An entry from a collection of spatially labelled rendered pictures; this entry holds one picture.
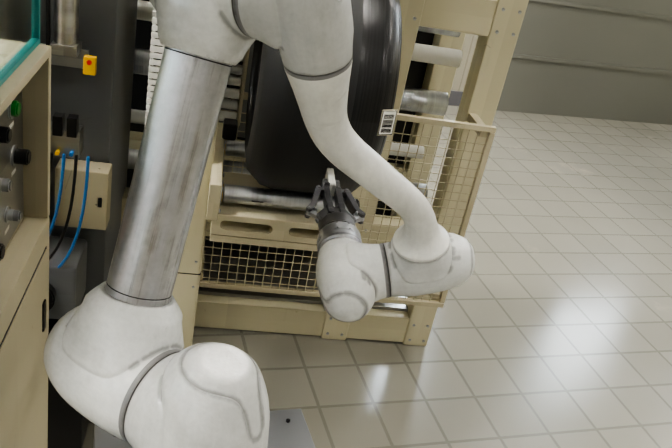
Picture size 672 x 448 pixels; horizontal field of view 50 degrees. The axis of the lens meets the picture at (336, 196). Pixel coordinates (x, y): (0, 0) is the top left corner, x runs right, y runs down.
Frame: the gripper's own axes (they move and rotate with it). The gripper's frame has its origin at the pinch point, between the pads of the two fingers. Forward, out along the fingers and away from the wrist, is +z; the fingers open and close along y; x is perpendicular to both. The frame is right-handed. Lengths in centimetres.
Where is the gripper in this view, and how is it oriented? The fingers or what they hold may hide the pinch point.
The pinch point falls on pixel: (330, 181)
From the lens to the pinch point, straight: 161.2
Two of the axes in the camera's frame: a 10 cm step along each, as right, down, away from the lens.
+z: -0.9, -5.6, 8.2
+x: -2.0, 8.2, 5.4
